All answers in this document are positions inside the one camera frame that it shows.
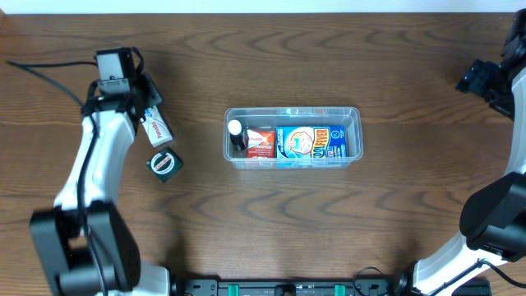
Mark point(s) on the green ointment box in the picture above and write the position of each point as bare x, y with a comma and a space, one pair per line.
165, 164

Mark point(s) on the clear plastic container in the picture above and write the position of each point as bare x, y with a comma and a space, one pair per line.
269, 118

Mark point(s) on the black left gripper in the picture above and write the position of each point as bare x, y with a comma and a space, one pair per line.
149, 93

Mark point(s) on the red Panadol sachet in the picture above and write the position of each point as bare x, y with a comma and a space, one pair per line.
260, 143

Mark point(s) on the blue KoolFever box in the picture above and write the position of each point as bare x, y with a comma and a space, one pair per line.
308, 145

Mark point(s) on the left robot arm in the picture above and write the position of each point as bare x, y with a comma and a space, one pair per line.
83, 243

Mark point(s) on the white Panadol box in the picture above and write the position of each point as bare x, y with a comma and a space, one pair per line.
156, 129

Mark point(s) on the black mounting rail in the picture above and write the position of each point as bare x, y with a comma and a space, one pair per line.
212, 287

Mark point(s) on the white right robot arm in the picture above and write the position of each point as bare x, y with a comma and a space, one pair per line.
492, 222

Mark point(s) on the dark syrup bottle white cap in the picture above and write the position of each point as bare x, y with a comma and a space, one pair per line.
237, 135

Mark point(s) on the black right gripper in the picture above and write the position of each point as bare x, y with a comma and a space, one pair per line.
490, 83

